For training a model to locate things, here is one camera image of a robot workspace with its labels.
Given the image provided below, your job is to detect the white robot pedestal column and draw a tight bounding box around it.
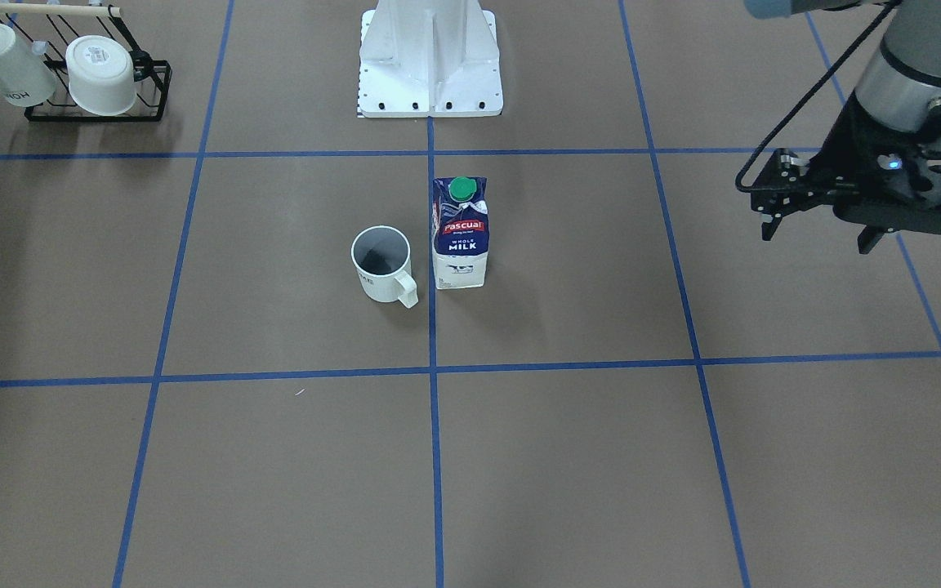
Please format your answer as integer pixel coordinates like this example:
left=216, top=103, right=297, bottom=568
left=356, top=1, right=504, bottom=118

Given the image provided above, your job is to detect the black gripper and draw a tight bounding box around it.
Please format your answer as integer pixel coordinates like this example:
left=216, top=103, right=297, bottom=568
left=761, top=96, right=941, bottom=256

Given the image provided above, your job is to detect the blue white milk carton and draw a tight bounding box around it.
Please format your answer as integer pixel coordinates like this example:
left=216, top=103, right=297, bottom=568
left=430, top=176, right=490, bottom=290

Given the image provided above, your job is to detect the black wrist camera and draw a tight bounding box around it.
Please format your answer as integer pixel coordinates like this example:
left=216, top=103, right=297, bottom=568
left=748, top=148, right=834, bottom=223

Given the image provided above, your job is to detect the white cup on rack lower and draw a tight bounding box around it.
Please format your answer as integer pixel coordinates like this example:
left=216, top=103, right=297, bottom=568
left=65, top=36, right=137, bottom=117

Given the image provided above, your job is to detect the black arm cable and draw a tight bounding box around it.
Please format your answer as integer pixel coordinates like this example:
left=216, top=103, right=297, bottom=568
left=735, top=0, right=904, bottom=197

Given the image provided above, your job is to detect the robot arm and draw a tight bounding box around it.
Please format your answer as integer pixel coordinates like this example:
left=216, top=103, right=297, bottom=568
left=735, top=1, right=941, bottom=254

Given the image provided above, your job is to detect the white cup on rack upper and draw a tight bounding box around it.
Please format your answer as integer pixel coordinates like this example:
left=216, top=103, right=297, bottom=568
left=0, top=24, right=57, bottom=108

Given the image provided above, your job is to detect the black wire mug rack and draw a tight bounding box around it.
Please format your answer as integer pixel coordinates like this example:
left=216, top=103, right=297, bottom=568
left=0, top=1, right=172, bottom=123

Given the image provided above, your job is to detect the white mug grey inside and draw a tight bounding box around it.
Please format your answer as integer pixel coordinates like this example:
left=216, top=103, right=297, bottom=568
left=350, top=225, right=419, bottom=309

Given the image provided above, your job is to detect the white cup on rack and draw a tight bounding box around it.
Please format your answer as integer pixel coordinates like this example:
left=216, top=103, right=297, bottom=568
left=0, top=24, right=57, bottom=108
left=65, top=36, right=137, bottom=117

